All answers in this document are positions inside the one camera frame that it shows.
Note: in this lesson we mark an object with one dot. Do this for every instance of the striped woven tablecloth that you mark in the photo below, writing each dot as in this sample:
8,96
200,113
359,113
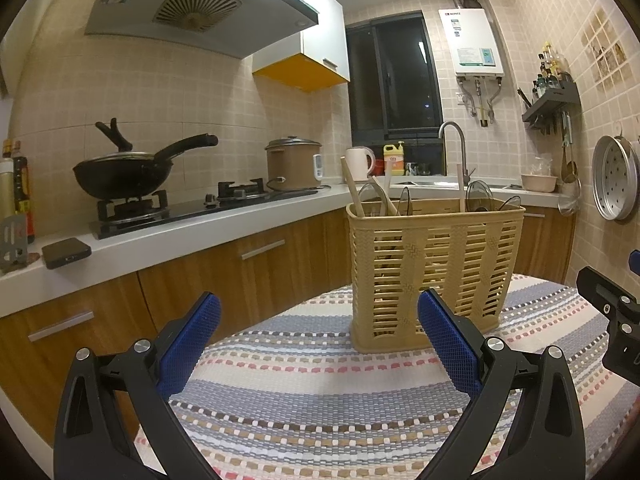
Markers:
325,400

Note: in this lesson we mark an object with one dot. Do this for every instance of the white water heater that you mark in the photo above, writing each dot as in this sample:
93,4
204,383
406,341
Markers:
470,35

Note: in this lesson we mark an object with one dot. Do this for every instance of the black power bank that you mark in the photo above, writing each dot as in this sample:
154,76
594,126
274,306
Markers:
65,254

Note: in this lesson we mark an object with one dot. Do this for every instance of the beige plastic utensil basket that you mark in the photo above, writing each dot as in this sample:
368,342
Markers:
440,260

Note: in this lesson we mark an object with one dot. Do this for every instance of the steel faucet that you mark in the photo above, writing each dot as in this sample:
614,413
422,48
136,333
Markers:
462,155

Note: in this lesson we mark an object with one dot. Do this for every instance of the yellow detergent bottle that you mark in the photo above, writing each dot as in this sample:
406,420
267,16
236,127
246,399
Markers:
394,162

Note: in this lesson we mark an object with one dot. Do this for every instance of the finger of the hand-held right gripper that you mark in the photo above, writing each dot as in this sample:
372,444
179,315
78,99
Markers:
635,262
600,290

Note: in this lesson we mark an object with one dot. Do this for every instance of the red container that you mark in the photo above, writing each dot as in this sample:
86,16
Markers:
379,169

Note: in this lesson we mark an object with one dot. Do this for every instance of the dark soy sauce bottle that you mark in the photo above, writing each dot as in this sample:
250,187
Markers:
22,200

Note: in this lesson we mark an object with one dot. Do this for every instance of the water heater pipes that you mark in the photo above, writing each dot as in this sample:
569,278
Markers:
482,115

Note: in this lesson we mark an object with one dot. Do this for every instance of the small glass jars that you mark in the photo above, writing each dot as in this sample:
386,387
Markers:
415,170

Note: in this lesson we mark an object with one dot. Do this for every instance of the clear plastic bag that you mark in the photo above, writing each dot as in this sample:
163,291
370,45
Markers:
542,167

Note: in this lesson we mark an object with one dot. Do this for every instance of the kitchen counter with wooden cabinets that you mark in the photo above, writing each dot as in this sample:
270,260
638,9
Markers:
150,290

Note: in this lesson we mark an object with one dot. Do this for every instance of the brown rice cooker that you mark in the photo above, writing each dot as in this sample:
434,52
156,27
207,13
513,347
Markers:
290,167

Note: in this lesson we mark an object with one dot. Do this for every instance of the row of condiment bottles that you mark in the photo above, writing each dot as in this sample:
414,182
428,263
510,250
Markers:
542,80

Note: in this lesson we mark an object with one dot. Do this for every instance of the cream electric kettle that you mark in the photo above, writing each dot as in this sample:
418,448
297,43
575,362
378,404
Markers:
357,165

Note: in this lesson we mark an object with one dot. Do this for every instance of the hanging brass ladle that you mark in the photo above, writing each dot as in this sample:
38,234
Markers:
567,170

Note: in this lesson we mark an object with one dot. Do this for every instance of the black wok with lid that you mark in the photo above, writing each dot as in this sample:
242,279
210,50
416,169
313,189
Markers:
115,175

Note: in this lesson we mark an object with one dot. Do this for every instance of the white and yellow wall cabinet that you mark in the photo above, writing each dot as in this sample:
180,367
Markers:
320,20

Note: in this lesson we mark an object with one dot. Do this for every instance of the golden bottle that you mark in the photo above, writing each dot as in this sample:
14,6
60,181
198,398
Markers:
6,185

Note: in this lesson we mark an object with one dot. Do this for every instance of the grey wall spice rack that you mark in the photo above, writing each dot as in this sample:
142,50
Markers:
555,100

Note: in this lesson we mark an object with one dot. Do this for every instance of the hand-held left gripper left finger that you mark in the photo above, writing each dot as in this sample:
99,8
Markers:
192,340

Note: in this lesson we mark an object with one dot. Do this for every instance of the black gas stove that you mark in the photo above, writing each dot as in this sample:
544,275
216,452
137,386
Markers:
190,210

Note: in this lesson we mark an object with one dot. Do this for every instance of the dark window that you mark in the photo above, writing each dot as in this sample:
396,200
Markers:
390,85

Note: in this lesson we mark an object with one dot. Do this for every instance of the pink bowl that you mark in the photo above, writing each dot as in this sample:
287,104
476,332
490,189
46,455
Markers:
540,184

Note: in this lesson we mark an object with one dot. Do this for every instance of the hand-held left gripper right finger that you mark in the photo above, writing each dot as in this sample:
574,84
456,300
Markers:
450,345

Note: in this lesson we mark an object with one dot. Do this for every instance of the steel sink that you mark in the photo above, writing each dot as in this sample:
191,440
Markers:
430,183

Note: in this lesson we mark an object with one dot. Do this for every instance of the grey metal stand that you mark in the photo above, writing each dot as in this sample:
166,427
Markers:
12,240

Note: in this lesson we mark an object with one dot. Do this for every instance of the grey range hood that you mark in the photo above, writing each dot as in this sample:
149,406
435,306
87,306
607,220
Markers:
140,10

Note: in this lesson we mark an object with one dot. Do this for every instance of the round metal steamer tray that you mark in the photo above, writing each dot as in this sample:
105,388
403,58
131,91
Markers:
615,180

